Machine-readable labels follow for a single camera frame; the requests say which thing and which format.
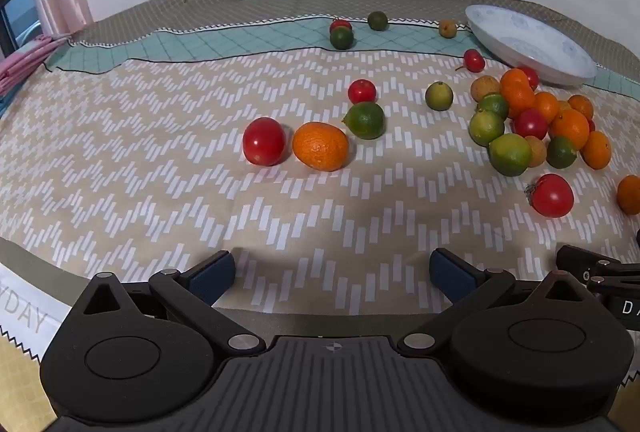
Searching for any white patterned plate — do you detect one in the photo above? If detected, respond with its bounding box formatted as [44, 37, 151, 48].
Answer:
[465, 4, 599, 86]

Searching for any yellow and white printed sheet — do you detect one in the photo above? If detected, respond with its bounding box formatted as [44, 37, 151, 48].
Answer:
[0, 261, 72, 432]

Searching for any pink folded cloth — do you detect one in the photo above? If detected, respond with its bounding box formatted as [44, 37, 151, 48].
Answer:
[0, 34, 71, 95]

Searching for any yellowish green lime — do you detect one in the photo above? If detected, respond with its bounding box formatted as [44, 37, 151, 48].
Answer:
[425, 82, 454, 111]

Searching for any patterned tablecloth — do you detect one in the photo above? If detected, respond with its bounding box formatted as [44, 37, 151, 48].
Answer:
[0, 0, 640, 363]

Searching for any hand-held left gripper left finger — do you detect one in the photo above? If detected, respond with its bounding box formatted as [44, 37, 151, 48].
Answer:
[65, 250, 267, 356]

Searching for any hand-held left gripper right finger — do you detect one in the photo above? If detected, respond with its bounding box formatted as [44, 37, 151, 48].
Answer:
[397, 248, 596, 356]

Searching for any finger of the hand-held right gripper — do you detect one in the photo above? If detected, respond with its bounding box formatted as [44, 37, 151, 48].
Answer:
[556, 244, 640, 280]
[586, 274, 640, 295]

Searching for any large red tomato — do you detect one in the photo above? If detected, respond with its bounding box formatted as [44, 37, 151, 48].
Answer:
[242, 117, 287, 167]
[525, 174, 575, 219]

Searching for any orange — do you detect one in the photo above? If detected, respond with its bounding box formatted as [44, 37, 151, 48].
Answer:
[616, 175, 640, 215]
[501, 84, 536, 119]
[549, 109, 590, 151]
[568, 94, 594, 120]
[500, 68, 531, 90]
[533, 92, 560, 123]
[580, 131, 612, 170]
[292, 122, 350, 171]

